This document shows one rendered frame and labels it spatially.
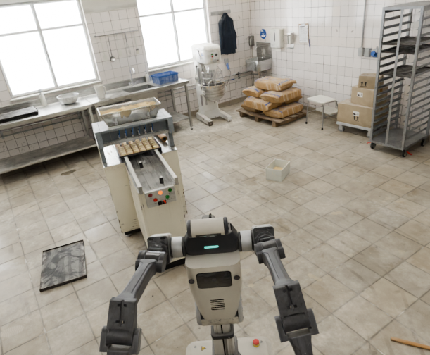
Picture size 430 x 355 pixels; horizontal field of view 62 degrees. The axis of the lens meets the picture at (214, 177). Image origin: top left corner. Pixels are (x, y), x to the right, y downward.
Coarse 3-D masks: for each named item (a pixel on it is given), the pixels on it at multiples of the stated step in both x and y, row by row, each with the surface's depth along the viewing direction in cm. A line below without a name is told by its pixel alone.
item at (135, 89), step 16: (144, 80) 648; (80, 96) 597; (96, 96) 584; (112, 96) 572; (128, 96) 572; (144, 96) 600; (0, 112) 542; (48, 112) 526; (64, 112) 527; (96, 112) 555; (176, 112) 688; (0, 128) 489; (192, 128) 660; (64, 144) 588; (80, 144) 580; (96, 144) 575; (0, 160) 555; (16, 160) 547; (32, 160) 540
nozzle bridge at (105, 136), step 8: (160, 112) 355; (144, 120) 336; (152, 120) 334; (160, 120) 337; (168, 120) 339; (96, 128) 330; (104, 128) 327; (112, 128) 325; (120, 128) 326; (128, 128) 337; (136, 128) 340; (160, 128) 349; (168, 128) 344; (96, 136) 320; (104, 136) 331; (112, 136) 334; (120, 136) 337; (128, 136) 340; (136, 136) 339; (144, 136) 340; (168, 136) 359; (104, 144) 329; (112, 144) 332; (104, 160) 342
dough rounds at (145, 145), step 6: (144, 138) 369; (150, 138) 367; (126, 144) 358; (132, 144) 356; (138, 144) 356; (144, 144) 354; (150, 144) 357; (156, 144) 351; (120, 150) 346; (126, 150) 348; (132, 150) 348; (138, 150) 341; (144, 150) 342
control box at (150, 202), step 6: (168, 186) 287; (174, 186) 287; (144, 192) 282; (150, 192) 281; (156, 192) 283; (168, 192) 287; (174, 192) 289; (150, 198) 283; (156, 198) 285; (162, 198) 287; (174, 198) 291; (150, 204) 286; (156, 204) 288
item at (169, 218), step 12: (144, 168) 322; (156, 168) 319; (132, 180) 303; (144, 180) 300; (156, 180) 298; (168, 180) 296; (132, 192) 336; (144, 204) 287; (168, 204) 295; (180, 204) 300; (144, 216) 292; (156, 216) 295; (168, 216) 300; (180, 216) 304; (144, 228) 309; (156, 228) 300; (168, 228) 304; (180, 228) 309; (168, 264) 323; (180, 264) 328
